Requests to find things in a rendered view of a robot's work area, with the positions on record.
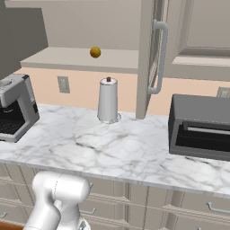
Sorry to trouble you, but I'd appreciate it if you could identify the beige open cabinet door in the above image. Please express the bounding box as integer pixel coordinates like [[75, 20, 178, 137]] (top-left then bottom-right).
[[135, 0, 169, 120]]

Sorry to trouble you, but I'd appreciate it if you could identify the beige closed cabinet door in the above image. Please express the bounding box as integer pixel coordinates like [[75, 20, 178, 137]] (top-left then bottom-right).
[[164, 0, 230, 83]]

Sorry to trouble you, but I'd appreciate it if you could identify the white paper towel roll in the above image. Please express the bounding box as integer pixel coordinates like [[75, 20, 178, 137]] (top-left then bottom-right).
[[96, 76, 122, 125]]

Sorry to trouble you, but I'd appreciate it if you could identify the yellow-brown round fruit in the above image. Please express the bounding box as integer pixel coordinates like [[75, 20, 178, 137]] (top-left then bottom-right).
[[89, 46, 102, 59]]

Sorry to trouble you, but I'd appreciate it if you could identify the beige drawer front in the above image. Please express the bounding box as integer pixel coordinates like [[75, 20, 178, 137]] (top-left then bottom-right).
[[84, 175, 129, 205], [176, 191, 230, 224], [0, 197, 34, 226], [78, 199, 128, 227]]

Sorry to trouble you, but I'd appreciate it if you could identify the dark grey toaster oven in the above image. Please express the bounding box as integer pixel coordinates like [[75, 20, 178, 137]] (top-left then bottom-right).
[[167, 93, 230, 163]]

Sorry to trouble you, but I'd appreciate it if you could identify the grey coffee machine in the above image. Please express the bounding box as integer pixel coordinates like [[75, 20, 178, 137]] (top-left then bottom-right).
[[0, 73, 40, 144]]

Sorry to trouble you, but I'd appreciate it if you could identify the grey wall outlet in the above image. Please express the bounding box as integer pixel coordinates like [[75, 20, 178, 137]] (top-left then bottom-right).
[[216, 86, 230, 99], [57, 75, 71, 94]]

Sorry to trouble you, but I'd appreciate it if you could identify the beige wall cabinet body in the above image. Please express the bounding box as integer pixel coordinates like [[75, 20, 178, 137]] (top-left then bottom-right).
[[4, 0, 144, 75]]

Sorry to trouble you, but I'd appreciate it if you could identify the grey cabinet door handle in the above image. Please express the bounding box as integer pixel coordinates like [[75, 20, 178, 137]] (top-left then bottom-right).
[[146, 19, 169, 96]]

